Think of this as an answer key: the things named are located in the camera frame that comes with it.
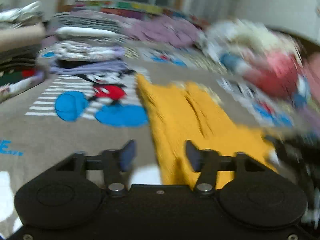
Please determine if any white blanket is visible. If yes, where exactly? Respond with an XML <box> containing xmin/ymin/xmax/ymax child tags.
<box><xmin>200</xmin><ymin>21</ymin><xmax>240</xmax><ymax>63</ymax></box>

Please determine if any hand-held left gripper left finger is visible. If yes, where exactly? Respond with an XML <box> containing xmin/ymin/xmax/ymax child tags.
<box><xmin>56</xmin><ymin>140</ymin><xmax>137</xmax><ymax>197</ymax></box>

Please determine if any purple floral duvet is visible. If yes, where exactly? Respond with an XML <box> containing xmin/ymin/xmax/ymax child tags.
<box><xmin>54</xmin><ymin>10</ymin><xmax>208</xmax><ymax>49</ymax></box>

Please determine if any clothes stack with grey towel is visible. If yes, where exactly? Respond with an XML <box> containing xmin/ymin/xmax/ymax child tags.
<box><xmin>49</xmin><ymin>15</ymin><xmax>128</xmax><ymax>77</ymax></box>

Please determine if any red and blue quilt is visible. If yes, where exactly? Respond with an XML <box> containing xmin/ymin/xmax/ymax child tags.
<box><xmin>220</xmin><ymin>52</ymin><xmax>313</xmax><ymax>105</ymax></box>

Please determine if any pink quilt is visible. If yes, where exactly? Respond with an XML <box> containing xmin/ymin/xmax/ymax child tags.
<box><xmin>262</xmin><ymin>50</ymin><xmax>304</xmax><ymax>75</ymax></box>

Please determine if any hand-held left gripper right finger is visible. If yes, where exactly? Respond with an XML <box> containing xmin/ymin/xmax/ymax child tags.
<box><xmin>185</xmin><ymin>140</ymin><xmax>265</xmax><ymax>197</ymax></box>

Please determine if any cartoon mouse printed blanket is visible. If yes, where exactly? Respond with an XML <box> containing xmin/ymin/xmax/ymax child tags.
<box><xmin>0</xmin><ymin>42</ymin><xmax>320</xmax><ymax>233</ymax></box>

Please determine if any colourful alphabet headboard panel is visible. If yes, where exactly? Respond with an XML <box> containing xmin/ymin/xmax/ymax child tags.
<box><xmin>67</xmin><ymin>0</ymin><xmax>210</xmax><ymax>27</ymax></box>

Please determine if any cream ruffled quilt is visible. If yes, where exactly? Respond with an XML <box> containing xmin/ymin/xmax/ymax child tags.
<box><xmin>225</xmin><ymin>20</ymin><xmax>298</xmax><ymax>55</ymax></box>

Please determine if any yellow knit sweater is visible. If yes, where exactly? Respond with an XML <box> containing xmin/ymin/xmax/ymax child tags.
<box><xmin>135</xmin><ymin>74</ymin><xmax>278</xmax><ymax>190</ymax></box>

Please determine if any clothes stack with beige sweater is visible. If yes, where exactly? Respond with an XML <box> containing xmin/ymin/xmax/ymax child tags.
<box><xmin>0</xmin><ymin>1</ymin><xmax>48</xmax><ymax>103</ymax></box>

